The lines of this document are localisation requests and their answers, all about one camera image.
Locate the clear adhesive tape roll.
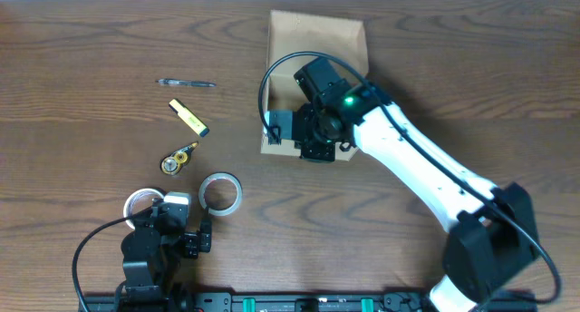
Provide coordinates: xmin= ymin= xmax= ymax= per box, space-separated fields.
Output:
xmin=198 ymin=172 xmax=244 ymax=217

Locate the white masking tape roll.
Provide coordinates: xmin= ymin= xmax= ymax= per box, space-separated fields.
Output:
xmin=122 ymin=188 xmax=166 ymax=230

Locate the yellow highlighter marker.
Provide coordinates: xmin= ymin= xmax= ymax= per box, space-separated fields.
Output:
xmin=169 ymin=99 xmax=209 ymax=137

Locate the brown cardboard box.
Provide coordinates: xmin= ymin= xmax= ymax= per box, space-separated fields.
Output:
xmin=258 ymin=10 xmax=372 ymax=161

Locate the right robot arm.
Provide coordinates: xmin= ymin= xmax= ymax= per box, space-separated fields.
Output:
xmin=293 ymin=56 xmax=544 ymax=311

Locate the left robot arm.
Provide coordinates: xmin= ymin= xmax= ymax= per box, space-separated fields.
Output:
xmin=121 ymin=199 xmax=212 ymax=304

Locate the black ballpoint pen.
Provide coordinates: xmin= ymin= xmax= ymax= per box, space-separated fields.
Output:
xmin=156 ymin=78 xmax=217 ymax=88

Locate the black mounting rail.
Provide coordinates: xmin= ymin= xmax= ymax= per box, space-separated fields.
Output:
xmin=79 ymin=291 xmax=538 ymax=312

